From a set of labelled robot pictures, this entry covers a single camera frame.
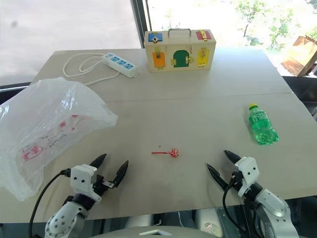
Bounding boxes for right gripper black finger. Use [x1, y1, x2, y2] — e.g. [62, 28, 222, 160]
[206, 163, 230, 191]
[223, 150, 241, 165]

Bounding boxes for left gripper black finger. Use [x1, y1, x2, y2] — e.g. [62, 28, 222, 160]
[89, 153, 107, 172]
[110, 160, 129, 189]

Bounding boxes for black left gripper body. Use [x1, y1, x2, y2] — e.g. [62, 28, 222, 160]
[92, 174, 117, 197]

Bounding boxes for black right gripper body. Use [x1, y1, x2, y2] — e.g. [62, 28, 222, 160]
[230, 170, 245, 191]

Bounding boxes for green plastic soda bottle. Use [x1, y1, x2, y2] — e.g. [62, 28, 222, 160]
[247, 103, 280, 146]

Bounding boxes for red wrapped lollipop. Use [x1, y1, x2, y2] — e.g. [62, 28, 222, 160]
[151, 148, 179, 158]

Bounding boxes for clear plastic bag, red print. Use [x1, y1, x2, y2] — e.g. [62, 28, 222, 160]
[0, 76, 118, 201]

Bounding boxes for white power strip, blue sockets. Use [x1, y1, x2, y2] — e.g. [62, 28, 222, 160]
[102, 52, 140, 79]

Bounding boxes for wooden lock box, coloured doors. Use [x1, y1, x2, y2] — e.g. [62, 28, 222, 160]
[144, 28, 217, 73]

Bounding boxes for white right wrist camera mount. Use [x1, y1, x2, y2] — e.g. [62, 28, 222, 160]
[233, 156, 260, 198]

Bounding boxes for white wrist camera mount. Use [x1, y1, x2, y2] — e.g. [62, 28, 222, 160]
[233, 156, 260, 198]
[69, 164, 102, 202]

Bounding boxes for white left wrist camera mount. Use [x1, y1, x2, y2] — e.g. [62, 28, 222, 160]
[69, 164, 102, 202]

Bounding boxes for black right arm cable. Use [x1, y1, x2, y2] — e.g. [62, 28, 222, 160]
[222, 176, 264, 238]

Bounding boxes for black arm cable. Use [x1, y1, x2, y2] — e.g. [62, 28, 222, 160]
[28, 168, 72, 238]
[222, 176, 264, 238]

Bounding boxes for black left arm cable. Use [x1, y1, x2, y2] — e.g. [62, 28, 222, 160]
[28, 168, 72, 238]

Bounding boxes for white power strip cord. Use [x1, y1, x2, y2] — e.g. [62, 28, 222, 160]
[63, 53, 120, 86]

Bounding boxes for dark window frame post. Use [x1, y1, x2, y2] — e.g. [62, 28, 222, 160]
[130, 0, 152, 49]

